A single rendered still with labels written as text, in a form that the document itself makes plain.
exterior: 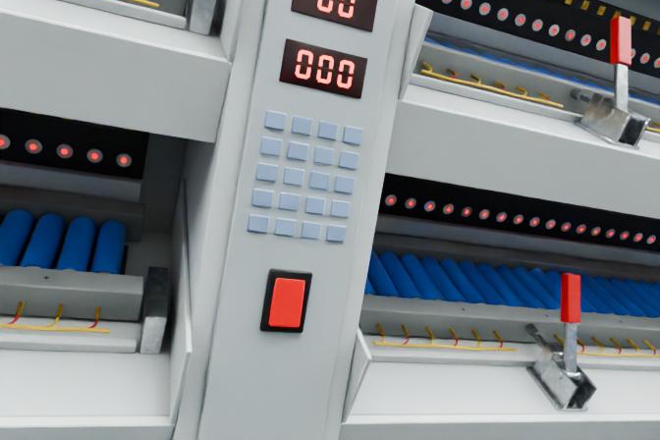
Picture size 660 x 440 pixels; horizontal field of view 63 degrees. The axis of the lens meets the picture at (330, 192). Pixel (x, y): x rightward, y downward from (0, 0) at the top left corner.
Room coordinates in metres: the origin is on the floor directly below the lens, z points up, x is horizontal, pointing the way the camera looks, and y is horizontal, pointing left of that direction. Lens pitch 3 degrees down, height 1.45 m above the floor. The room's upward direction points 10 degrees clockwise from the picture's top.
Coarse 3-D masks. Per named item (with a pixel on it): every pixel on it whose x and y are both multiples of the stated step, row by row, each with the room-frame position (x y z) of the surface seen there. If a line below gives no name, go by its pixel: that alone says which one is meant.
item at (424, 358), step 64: (384, 192) 0.48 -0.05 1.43; (448, 192) 0.50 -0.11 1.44; (384, 256) 0.47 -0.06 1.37; (448, 256) 0.50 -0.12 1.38; (512, 256) 0.53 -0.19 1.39; (640, 256) 0.60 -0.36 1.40; (384, 320) 0.38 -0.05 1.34; (448, 320) 0.40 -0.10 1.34; (512, 320) 0.42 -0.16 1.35; (576, 320) 0.39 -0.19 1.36; (640, 320) 0.48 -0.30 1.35; (384, 384) 0.34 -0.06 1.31; (448, 384) 0.36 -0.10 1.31; (512, 384) 0.38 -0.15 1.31; (576, 384) 0.38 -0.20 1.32; (640, 384) 0.43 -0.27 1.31
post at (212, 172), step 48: (240, 48) 0.27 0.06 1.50; (240, 96) 0.27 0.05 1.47; (384, 96) 0.30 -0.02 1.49; (192, 144) 0.40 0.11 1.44; (240, 144) 0.28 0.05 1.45; (384, 144) 0.30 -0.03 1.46; (192, 192) 0.36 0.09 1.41; (192, 240) 0.32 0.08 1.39; (192, 288) 0.29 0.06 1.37; (192, 336) 0.27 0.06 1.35; (192, 384) 0.27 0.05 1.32; (336, 384) 0.30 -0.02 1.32; (192, 432) 0.28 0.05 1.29; (336, 432) 0.30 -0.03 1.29
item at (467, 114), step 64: (448, 0) 0.49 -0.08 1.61; (512, 0) 0.51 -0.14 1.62; (576, 0) 0.53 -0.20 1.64; (448, 64) 0.39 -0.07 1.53; (512, 64) 0.48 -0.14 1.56; (576, 64) 0.55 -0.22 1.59; (640, 64) 0.58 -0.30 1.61; (448, 128) 0.32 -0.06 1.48; (512, 128) 0.33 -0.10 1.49; (576, 128) 0.39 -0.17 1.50; (640, 128) 0.37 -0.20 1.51; (512, 192) 0.35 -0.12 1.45; (576, 192) 0.37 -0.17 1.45; (640, 192) 0.39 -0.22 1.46
